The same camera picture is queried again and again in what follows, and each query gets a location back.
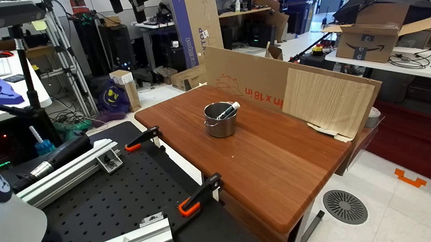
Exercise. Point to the floor drain grate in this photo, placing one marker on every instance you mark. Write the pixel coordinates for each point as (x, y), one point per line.
(345, 207)

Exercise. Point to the grey tape roll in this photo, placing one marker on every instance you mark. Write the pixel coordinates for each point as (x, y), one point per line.
(373, 117)

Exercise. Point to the small white-topped cardboard box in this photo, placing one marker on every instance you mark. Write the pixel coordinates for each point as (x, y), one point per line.
(126, 82)

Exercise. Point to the white spray bottle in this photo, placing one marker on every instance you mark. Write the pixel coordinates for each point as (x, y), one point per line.
(237, 4)

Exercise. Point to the flat cardboard box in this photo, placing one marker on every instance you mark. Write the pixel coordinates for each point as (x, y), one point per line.
(188, 79)

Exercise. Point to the aluminium ladder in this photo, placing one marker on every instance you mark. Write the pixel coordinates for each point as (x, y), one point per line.
(72, 71)

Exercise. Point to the tall purple-edged cardboard box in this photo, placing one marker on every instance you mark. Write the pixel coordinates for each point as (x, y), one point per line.
(194, 16)

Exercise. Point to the cardboard panel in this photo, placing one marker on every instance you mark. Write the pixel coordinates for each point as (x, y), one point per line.
(251, 75)

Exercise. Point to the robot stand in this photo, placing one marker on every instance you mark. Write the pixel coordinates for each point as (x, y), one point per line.
(121, 199)

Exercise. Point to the red emergency stop button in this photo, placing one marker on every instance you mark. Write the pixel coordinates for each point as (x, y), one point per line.
(317, 50)

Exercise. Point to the light wood-grain sheet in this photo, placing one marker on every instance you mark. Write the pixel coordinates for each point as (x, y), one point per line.
(326, 102)

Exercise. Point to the black computer tower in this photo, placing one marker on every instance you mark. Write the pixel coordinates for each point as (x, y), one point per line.
(104, 47)

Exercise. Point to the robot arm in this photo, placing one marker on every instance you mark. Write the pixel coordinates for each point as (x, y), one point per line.
(16, 220)

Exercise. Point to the metal pot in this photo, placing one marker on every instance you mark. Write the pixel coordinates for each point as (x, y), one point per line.
(219, 127)

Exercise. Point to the black and orange clamp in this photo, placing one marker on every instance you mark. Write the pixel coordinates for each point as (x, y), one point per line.
(143, 138)
(200, 194)

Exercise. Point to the black and silver cylinder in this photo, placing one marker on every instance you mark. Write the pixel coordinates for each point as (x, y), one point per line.
(62, 155)

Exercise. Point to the camera on mount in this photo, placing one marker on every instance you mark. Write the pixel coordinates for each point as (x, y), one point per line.
(8, 14)

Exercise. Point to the aluminium rail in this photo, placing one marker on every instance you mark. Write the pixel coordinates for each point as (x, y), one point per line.
(140, 240)
(72, 168)

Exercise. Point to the black marker with white cap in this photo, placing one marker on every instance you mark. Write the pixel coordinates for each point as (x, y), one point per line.
(229, 109)

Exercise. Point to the open cardboard box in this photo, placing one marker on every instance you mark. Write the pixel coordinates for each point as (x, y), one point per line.
(365, 42)

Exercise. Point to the wooden desk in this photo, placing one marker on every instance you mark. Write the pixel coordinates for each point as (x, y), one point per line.
(246, 11)

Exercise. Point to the purple bag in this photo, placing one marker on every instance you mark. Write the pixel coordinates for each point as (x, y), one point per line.
(113, 97)

